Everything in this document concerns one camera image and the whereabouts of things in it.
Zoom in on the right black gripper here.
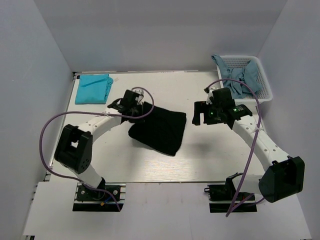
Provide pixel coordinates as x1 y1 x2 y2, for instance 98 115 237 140
192 100 223 126

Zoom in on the black t-shirt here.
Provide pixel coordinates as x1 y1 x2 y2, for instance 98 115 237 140
128 106 187 157

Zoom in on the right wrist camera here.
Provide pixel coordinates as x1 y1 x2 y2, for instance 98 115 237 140
207 88 253 120

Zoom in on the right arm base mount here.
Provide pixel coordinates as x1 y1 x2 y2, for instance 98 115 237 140
203 184 257 213

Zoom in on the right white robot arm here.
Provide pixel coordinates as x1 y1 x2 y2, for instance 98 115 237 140
192 101 305 203

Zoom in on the crumpled grey-blue t-shirt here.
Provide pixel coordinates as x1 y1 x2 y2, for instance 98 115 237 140
211 54 263 99

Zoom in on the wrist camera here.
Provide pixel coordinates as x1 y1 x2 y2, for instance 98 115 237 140
107 89 144 115
207 88 253 120

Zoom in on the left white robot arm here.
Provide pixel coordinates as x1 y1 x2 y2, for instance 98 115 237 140
54 104 143 200

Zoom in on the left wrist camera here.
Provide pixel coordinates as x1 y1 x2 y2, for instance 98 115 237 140
107 89 144 115

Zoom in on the folded turquoise t-shirt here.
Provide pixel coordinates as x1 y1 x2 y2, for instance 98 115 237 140
75 74 114 105

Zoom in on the white plastic basket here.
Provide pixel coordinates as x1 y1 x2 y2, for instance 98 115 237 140
220 55 273 103

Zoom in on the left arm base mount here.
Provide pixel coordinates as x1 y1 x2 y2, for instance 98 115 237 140
72 183 126 213

